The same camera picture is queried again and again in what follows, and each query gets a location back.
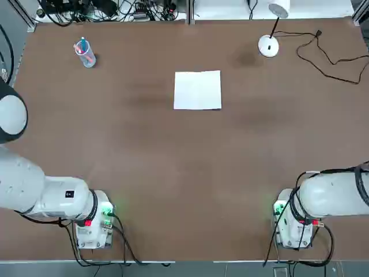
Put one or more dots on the white A4 paper sheet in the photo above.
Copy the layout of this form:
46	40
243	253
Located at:
197	90

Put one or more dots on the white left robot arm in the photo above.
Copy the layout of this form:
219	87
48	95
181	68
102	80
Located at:
17	179

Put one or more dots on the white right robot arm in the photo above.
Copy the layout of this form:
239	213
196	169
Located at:
325	196

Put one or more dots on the red pen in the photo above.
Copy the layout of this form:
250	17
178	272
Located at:
89	59

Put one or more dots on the clear plastic pen cup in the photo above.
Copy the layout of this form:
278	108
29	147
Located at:
88	61

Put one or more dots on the white desk lamp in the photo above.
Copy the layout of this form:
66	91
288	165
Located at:
268	46

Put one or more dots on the blue pen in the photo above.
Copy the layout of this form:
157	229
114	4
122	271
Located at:
83	43

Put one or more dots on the grey floor socket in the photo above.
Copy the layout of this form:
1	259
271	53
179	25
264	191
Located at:
280	271

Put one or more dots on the aluminium table post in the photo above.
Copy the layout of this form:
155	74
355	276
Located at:
190	11

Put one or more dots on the aluminium frame profile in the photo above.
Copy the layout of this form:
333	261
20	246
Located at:
27	17
361	13

